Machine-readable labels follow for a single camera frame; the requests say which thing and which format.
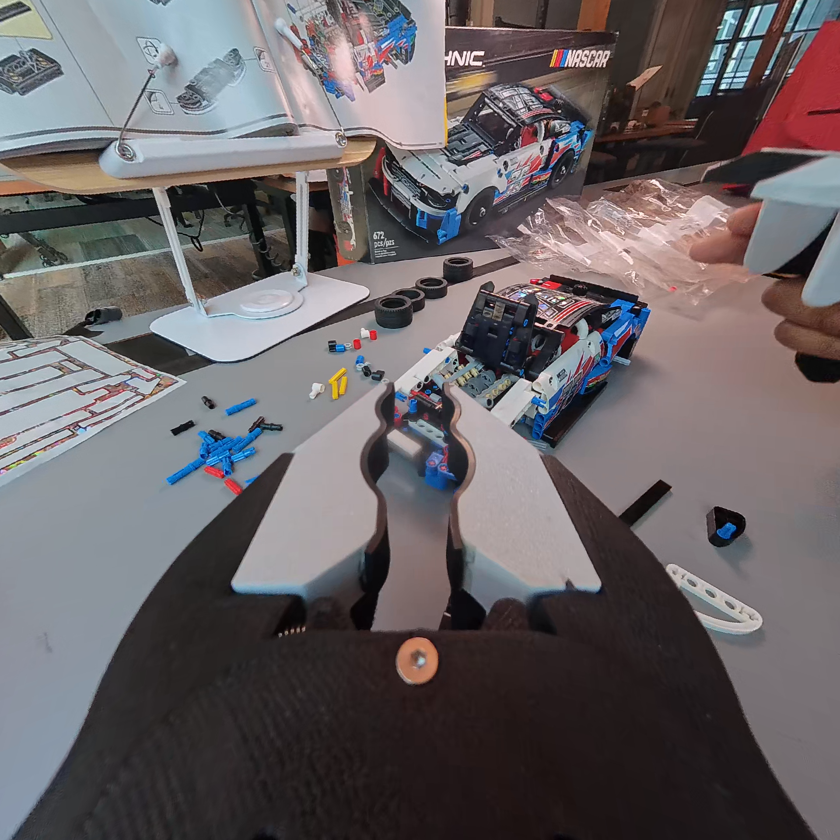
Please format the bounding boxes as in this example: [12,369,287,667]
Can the person's right hand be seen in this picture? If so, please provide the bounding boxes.
[689,202,840,357]

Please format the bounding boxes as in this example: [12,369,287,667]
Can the red paper bag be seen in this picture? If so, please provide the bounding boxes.
[722,23,840,193]

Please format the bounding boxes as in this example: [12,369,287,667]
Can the sticker sheet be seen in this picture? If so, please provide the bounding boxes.
[0,335,188,488]

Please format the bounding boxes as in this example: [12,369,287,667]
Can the brown wooden table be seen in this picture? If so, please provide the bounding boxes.
[591,66,706,181]

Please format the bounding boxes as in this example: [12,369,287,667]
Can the pile of blue pins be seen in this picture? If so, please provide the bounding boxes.
[165,397,265,488]

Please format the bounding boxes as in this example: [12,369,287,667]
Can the toy car set box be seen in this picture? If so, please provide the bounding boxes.
[326,26,621,266]

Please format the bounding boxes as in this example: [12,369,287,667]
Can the toy brick race car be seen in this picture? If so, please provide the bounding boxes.
[394,276,652,490]

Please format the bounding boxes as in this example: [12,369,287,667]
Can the white book stand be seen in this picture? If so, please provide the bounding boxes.
[0,128,378,362]

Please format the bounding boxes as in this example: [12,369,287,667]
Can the black triangular connector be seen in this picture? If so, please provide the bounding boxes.
[705,505,747,547]

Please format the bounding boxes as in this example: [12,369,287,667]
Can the white curved panel piece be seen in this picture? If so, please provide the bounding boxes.
[665,562,764,636]

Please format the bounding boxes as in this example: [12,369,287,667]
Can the black flat tile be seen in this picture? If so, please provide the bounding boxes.
[617,479,673,526]

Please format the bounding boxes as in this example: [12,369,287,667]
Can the window with dark frames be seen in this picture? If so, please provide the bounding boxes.
[692,0,831,99]

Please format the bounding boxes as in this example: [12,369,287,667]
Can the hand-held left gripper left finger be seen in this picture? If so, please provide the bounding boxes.
[230,382,396,629]

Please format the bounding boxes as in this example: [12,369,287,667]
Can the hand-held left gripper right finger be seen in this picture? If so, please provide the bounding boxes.
[440,382,602,626]

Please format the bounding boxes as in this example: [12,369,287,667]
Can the pile of clear plastic bags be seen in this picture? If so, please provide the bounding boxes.
[489,177,756,306]

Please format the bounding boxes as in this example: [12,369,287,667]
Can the instruction booklet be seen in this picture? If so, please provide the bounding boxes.
[0,0,450,158]

